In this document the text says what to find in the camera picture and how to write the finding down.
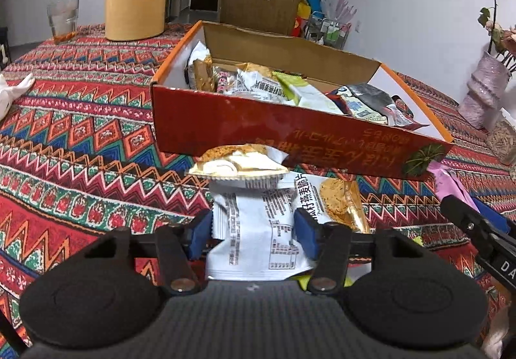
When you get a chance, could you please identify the white printed-back snack packet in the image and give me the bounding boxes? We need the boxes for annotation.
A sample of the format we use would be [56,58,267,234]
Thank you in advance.
[205,182,319,283]

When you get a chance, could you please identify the white cloth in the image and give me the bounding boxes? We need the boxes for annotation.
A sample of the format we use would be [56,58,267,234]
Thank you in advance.
[0,73,36,122]

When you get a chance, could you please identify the pink textured vase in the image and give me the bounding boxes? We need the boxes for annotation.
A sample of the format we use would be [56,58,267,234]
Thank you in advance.
[457,50,512,130]

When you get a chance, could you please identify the glass cup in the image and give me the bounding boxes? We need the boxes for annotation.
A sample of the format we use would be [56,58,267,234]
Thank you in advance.
[46,0,80,45]

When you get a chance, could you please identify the cream biscuit snack packet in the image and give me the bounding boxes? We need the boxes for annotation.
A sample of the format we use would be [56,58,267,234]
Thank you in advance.
[184,144,290,191]

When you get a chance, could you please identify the pile of assorted snack packets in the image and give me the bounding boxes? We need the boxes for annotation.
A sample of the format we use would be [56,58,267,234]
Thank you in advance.
[184,40,430,130]

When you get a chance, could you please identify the wire rack trolley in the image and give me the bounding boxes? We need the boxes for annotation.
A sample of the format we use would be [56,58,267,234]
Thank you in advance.
[304,11,351,50]

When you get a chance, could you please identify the yellow-green snack packet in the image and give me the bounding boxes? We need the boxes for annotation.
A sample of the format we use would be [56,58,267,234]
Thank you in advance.
[290,271,354,290]

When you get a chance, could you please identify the white biscuit-print snack packet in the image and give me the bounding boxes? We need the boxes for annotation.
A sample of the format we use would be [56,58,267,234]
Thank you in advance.
[296,173,371,234]

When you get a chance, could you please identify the black chair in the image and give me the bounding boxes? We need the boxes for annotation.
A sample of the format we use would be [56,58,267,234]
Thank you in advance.
[0,26,11,63]

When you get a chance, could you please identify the lilac snack packet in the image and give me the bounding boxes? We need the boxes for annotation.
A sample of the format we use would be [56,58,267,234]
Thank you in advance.
[426,161,482,208]

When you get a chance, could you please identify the brown box with handle hole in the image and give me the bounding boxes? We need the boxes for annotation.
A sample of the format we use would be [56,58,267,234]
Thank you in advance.
[218,0,301,37]

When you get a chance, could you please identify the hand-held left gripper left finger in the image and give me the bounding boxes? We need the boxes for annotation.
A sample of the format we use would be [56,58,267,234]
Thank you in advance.
[86,209,213,296]

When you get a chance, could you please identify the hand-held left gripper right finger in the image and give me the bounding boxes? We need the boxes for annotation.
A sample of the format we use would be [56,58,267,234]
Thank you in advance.
[294,208,428,296]

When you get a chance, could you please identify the person's right hand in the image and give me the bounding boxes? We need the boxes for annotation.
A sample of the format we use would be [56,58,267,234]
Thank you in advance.
[481,303,511,359]

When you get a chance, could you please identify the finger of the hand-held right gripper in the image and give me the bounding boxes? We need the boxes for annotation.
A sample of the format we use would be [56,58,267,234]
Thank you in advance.
[471,197,513,237]
[439,194,499,260]

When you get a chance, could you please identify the red cardboard box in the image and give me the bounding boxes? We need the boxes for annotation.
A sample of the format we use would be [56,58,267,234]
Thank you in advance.
[150,19,455,182]

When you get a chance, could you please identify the patterned tablecloth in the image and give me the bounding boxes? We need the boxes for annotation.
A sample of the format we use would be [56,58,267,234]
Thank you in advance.
[0,22,516,347]

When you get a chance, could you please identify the lilac dried grass bunch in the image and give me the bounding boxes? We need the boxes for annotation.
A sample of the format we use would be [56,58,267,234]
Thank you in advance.
[322,0,357,23]

